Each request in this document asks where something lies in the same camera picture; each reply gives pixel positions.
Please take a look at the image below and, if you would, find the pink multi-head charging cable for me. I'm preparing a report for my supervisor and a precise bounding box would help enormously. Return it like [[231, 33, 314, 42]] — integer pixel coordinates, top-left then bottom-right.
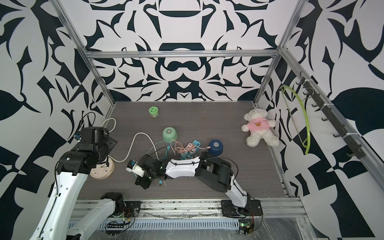
[[169, 140, 212, 155]]

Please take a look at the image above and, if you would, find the pink charger plug cube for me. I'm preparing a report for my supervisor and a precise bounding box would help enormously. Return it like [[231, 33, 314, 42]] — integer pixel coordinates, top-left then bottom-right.
[[185, 143, 195, 152]]

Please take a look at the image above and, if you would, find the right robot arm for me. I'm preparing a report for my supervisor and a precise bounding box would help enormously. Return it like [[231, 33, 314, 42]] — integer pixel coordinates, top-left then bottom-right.
[[126, 152, 251, 212]]

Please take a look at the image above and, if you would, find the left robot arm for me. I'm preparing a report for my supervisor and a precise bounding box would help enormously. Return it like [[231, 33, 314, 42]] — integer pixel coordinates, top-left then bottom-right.
[[31, 127, 125, 240]]

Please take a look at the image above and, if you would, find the light green meat grinder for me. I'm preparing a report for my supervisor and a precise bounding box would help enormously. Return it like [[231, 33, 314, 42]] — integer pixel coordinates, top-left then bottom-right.
[[162, 127, 178, 142]]

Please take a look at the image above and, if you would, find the pink round clock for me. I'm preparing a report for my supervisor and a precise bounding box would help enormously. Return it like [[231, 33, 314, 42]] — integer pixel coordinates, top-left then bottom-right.
[[90, 157, 115, 180]]

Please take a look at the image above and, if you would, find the teal power strip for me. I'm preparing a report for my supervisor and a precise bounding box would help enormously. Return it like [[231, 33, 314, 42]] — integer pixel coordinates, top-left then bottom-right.
[[179, 140, 201, 160]]

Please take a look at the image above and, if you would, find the green lidded round tin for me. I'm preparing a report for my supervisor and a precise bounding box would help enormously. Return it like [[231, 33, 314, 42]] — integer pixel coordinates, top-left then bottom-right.
[[149, 106, 159, 118]]

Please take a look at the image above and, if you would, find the white teddy bear pink shirt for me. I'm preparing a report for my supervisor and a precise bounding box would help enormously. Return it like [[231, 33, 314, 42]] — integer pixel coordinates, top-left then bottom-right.
[[241, 108, 280, 148]]

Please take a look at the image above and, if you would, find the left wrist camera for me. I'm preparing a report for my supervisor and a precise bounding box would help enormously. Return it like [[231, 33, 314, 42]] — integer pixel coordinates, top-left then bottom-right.
[[73, 134, 81, 142]]

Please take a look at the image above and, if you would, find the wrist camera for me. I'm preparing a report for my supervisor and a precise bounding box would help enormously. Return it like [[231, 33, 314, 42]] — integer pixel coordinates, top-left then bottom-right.
[[126, 160, 145, 177], [73, 134, 81, 142]]

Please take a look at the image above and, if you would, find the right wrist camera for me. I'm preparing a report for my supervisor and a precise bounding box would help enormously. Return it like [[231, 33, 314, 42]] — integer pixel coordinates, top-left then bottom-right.
[[126, 160, 145, 177]]

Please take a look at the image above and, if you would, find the white power cable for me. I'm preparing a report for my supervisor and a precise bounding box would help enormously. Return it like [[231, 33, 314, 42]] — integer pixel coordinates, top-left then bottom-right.
[[100, 117, 163, 163]]

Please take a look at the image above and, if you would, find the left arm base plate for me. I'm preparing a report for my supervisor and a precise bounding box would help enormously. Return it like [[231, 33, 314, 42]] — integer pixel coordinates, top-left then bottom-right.
[[112, 201, 142, 218]]

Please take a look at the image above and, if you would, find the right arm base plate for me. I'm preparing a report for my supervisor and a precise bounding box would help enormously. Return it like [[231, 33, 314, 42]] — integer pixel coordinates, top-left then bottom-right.
[[221, 199, 264, 219]]

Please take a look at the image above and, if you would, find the black wall hook rail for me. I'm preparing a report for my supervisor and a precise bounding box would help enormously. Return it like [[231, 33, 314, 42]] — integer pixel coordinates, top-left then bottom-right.
[[297, 71, 368, 159]]

